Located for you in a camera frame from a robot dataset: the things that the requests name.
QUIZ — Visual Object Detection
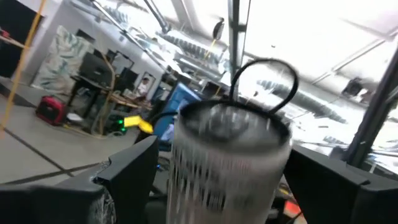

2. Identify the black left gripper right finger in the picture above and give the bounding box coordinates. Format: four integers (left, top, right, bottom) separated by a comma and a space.
283, 144, 398, 224

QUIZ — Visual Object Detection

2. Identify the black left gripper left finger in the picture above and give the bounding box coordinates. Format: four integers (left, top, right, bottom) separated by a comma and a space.
0, 135, 160, 224

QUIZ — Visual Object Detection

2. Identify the white Celsius energy can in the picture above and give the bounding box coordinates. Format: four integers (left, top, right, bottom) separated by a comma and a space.
166, 99, 293, 224

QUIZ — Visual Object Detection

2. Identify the black perforated computer case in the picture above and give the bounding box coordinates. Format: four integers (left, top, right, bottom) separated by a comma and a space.
104, 114, 129, 136

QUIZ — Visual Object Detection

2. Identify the person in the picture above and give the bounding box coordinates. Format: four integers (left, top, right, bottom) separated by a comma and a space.
136, 77, 152, 101

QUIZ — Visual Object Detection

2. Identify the black desk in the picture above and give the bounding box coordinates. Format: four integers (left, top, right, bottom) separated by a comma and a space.
67, 75, 114, 121

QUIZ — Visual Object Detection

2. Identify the blue lit monitor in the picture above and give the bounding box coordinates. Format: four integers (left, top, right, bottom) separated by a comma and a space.
154, 82, 202, 139

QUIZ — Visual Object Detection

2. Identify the red black tool case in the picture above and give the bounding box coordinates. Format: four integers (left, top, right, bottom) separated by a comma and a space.
35, 95, 68, 126

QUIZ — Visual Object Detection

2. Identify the black monitor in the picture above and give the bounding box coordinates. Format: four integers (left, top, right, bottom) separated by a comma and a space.
78, 52, 113, 88

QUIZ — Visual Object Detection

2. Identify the leaf-patterned cloth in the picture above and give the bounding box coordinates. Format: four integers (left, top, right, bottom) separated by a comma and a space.
30, 25, 96, 94

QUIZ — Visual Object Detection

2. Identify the orange rod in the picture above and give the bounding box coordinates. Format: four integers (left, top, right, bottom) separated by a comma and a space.
0, 0, 47, 131

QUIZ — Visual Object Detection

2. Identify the black round ceiling fixture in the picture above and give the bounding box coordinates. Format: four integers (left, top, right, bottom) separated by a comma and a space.
212, 17, 226, 41

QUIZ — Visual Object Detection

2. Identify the black arched cable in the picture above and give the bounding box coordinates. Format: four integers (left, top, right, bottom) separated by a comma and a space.
229, 58, 300, 115

